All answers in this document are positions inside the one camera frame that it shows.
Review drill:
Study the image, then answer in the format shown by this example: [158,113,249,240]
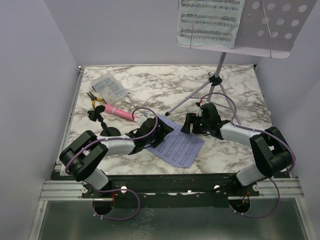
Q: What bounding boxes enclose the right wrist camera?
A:
[195,100,203,117]

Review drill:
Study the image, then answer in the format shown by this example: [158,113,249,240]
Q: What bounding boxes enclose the aluminium extrusion frame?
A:
[28,66,85,240]

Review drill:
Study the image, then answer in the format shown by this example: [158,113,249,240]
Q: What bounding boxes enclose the lilac music stand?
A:
[165,0,317,116]

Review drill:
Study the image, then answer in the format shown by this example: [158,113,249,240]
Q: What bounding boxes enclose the black microphone desk stand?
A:
[87,105,121,137]

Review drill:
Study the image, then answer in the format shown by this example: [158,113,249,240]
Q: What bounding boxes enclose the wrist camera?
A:
[134,113,148,124]
[195,100,203,117]

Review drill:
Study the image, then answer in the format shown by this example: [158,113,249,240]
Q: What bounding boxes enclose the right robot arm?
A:
[180,102,293,196]

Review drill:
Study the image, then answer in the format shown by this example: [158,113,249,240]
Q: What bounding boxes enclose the pink toy microphone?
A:
[104,104,139,122]

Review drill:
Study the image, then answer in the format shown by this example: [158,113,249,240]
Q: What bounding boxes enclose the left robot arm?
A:
[59,117,174,198]

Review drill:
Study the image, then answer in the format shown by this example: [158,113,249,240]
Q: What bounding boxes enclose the yellow handled pliers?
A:
[86,91,106,109]

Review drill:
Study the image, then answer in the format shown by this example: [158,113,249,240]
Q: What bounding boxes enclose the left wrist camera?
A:
[134,113,148,124]

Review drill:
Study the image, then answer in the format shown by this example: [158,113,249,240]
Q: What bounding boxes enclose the lilac paper sheet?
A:
[147,115,205,168]

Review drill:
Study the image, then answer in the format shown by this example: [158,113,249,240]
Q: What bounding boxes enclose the white sheet music page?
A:
[177,0,245,49]

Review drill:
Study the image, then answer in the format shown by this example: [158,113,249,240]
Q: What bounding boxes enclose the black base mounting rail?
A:
[51,171,295,208]

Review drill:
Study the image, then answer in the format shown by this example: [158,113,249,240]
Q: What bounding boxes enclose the clear plastic compartment box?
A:
[90,72,128,105]

